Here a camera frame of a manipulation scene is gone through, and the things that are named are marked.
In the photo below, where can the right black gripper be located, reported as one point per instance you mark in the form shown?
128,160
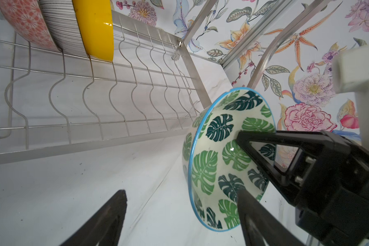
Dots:
331,174

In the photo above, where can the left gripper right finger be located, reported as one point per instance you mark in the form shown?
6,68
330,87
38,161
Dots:
261,228

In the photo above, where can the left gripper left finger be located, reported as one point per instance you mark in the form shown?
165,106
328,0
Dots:
105,226

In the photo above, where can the green leaf pattern bowl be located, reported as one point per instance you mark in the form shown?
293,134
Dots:
214,165

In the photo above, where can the yellow bowl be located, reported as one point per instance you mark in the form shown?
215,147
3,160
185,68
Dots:
94,18

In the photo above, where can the pink striped bowl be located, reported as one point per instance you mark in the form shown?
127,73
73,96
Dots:
62,23

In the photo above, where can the steel two-tier dish rack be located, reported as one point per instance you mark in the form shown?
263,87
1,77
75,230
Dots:
52,103

